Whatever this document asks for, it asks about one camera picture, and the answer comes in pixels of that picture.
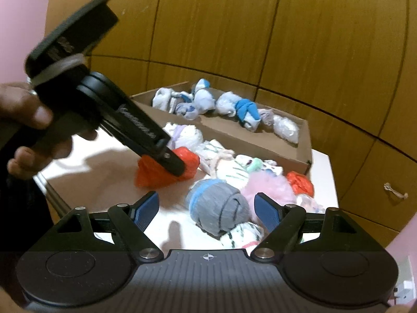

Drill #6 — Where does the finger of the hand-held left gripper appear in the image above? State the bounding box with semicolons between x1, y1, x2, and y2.
143;142;189;177

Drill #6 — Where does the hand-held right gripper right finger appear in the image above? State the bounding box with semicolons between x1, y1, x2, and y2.
250;193;388;262

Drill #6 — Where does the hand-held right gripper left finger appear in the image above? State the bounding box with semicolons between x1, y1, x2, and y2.
29;191;164;263

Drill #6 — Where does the red sock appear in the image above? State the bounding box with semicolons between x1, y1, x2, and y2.
135;147;200;189

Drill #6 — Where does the grey blue sock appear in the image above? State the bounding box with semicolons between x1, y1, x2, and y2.
186;179;250;235

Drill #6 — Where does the pile of sock bundles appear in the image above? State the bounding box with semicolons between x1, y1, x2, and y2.
161;122;326;251

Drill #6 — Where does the shallow cardboard box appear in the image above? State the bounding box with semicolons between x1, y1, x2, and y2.
130;81;313;175

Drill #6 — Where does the row of sorted sock rolls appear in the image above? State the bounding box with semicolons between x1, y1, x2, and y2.
152;78;299;144

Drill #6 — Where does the person's left hand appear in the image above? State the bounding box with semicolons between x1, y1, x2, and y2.
0;81;98;179

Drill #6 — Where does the wooden cabinet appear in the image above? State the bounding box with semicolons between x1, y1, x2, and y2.
46;0;417;248

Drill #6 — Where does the metal drawer handle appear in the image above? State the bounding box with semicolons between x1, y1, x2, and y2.
384;183;409;200

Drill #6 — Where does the wall socket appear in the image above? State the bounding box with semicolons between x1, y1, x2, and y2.
393;257;416;300

